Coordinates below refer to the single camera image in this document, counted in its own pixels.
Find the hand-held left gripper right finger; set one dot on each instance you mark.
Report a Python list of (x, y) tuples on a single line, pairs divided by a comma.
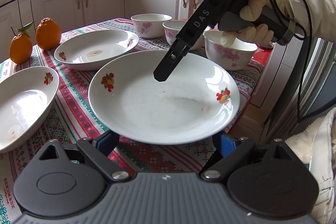
[(228, 146)]

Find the person's white fleece jacket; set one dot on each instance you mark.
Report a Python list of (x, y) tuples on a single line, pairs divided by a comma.
[(323, 161)]

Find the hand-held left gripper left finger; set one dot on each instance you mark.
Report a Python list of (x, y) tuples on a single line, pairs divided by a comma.
[(109, 142)]

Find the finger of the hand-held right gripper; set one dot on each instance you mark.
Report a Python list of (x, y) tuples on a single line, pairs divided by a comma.
[(168, 64)]

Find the small orange with leaves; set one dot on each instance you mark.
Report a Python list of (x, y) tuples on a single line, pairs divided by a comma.
[(21, 49)]

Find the person's right forearm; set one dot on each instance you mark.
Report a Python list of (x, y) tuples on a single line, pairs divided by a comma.
[(320, 11)]

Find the red printed carton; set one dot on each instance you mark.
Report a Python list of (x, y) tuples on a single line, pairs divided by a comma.
[(262, 56)]

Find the large orange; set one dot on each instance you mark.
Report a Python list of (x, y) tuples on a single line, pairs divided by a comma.
[(48, 35)]

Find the white bowl with pink flowers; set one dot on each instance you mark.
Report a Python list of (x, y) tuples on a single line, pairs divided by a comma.
[(231, 56), (147, 27), (170, 32)]

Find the white plate with fruit print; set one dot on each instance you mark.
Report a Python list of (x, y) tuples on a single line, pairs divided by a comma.
[(157, 108), (105, 45), (23, 108)]

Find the patterned red green tablecloth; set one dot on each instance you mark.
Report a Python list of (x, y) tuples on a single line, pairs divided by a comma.
[(73, 108)]

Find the person's right hand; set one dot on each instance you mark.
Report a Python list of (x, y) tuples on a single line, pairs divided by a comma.
[(260, 1)]

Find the white kitchen cabinet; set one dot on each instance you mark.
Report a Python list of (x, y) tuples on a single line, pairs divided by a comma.
[(105, 3)]

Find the grey metal appliance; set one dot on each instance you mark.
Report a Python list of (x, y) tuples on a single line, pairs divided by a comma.
[(320, 77)]

